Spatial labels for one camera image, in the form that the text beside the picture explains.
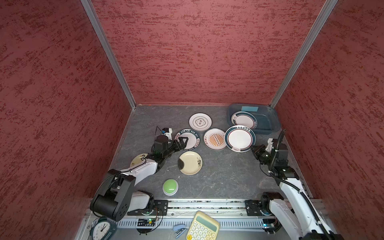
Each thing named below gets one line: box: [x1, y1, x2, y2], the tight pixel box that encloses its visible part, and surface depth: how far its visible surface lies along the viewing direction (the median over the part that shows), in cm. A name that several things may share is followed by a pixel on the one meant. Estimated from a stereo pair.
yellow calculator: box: [186, 210, 220, 240], surface depth 68 cm
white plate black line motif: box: [188, 112, 213, 132], surface depth 112 cm
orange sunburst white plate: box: [203, 128, 227, 151], surface depth 102 cm
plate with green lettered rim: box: [231, 111, 258, 129], surface depth 112 cm
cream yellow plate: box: [178, 151, 203, 176], surface depth 91 cm
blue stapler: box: [173, 224, 187, 239], surface depth 69 cm
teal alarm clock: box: [89, 217, 117, 240], surface depth 66 cm
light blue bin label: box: [241, 106, 259, 112], surface depth 117 cm
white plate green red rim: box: [224, 125, 257, 153], surface depth 90 cm
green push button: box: [162, 178, 179, 196], surface depth 81 cm
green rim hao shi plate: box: [174, 128, 201, 151], surface depth 105 cm
